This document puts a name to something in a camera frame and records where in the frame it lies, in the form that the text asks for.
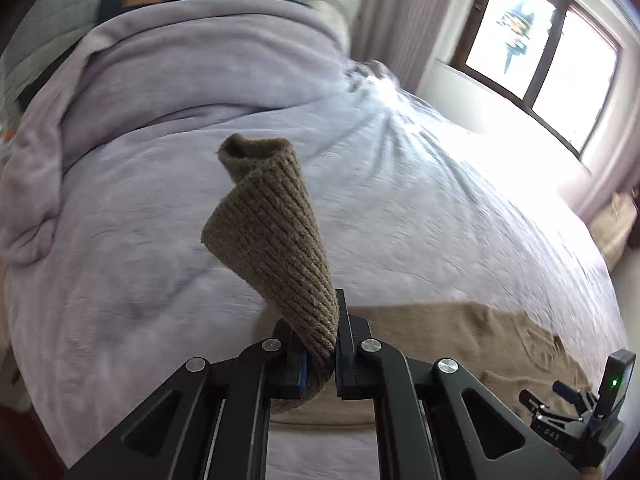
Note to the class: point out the beige puffer jacket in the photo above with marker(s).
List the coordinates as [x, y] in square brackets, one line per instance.
[614, 227]

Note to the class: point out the brown knit sweater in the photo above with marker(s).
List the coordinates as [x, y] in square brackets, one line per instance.
[280, 240]

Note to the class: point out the grey padded headboard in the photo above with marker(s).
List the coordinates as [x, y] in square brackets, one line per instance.
[47, 25]

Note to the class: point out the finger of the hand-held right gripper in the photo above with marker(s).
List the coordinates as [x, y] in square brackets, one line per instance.
[542, 406]
[567, 391]

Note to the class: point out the lavender embossed bedspread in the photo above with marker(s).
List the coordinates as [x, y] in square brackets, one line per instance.
[425, 200]

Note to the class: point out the lavender fleece duvet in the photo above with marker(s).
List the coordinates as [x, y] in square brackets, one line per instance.
[175, 75]

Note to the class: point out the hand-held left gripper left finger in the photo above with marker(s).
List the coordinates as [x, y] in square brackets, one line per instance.
[300, 377]

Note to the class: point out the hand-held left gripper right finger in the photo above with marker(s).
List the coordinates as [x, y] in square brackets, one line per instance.
[341, 370]

